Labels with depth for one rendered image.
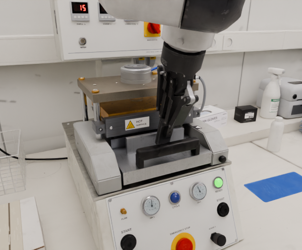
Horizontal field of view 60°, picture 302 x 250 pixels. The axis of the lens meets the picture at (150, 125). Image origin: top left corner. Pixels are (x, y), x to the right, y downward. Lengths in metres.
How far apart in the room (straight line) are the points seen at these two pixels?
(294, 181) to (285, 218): 0.21
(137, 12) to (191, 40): 0.12
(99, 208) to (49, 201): 0.34
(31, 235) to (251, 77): 1.34
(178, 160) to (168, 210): 0.11
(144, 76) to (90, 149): 0.22
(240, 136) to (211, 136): 0.56
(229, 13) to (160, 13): 0.08
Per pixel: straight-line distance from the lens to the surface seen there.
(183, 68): 0.45
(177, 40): 0.42
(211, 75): 1.42
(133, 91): 0.60
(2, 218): 0.71
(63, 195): 0.89
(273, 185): 0.97
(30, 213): 0.70
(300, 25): 1.84
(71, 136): 0.83
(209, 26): 0.34
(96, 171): 0.54
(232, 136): 1.18
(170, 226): 0.61
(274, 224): 0.82
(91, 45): 0.78
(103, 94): 0.58
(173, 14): 0.33
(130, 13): 0.34
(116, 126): 0.59
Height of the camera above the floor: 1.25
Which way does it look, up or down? 21 degrees down
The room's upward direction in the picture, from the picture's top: straight up
